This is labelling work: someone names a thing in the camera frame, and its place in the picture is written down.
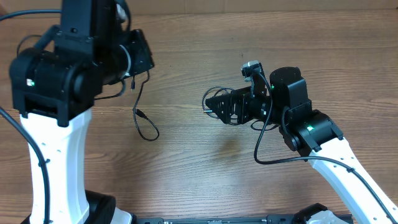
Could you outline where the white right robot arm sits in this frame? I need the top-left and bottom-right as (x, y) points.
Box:
(204, 64), (397, 223)

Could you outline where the thick black USB cable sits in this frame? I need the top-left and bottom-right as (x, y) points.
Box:
(201, 86), (236, 121)

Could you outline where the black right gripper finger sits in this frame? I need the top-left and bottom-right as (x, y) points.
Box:
(217, 110), (249, 125)
(205, 91), (241, 114)

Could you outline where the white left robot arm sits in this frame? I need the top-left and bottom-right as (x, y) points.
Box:
(9, 0), (154, 223)

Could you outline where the black USB-C cable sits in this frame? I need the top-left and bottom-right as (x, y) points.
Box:
(130, 70), (160, 142)

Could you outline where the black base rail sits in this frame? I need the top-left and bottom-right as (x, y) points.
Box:
(132, 214), (308, 224)

